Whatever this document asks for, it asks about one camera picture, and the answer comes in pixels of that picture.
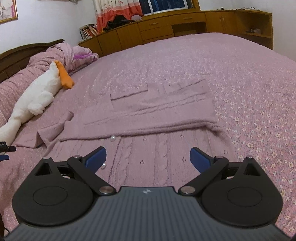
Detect pink knitted cardigan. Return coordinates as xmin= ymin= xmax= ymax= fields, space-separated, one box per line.
xmin=16 ymin=79 xmax=237 ymax=188

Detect black clothes on cabinet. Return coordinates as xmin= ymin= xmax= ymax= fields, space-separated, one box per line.
xmin=103 ymin=15 xmax=135 ymax=32

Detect white plush goose toy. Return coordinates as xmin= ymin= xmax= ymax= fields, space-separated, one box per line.
xmin=1 ymin=60 xmax=74 ymax=145

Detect dark wooden headboard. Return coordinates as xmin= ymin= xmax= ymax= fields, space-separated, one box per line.
xmin=0 ymin=39 xmax=64 ymax=83

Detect pink floral bedspread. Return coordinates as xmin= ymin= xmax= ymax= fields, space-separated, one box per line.
xmin=0 ymin=32 xmax=296 ymax=238

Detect pink rolled quilt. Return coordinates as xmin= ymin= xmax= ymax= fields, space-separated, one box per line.
xmin=45 ymin=42 xmax=99 ymax=75

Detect stack of books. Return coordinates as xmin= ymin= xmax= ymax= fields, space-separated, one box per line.
xmin=79 ymin=24 xmax=98 ymax=40

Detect long wooden cabinet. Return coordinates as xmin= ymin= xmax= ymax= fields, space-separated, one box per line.
xmin=79 ymin=9 xmax=273 ymax=57

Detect white and orange curtain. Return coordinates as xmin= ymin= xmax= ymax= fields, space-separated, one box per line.
xmin=93 ymin=0 xmax=143 ymax=34

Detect framed wall picture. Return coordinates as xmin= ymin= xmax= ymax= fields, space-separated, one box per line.
xmin=0 ymin=0 xmax=18 ymax=24

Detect window with white frame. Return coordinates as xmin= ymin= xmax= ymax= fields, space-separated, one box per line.
xmin=139 ymin=0 xmax=200 ymax=16

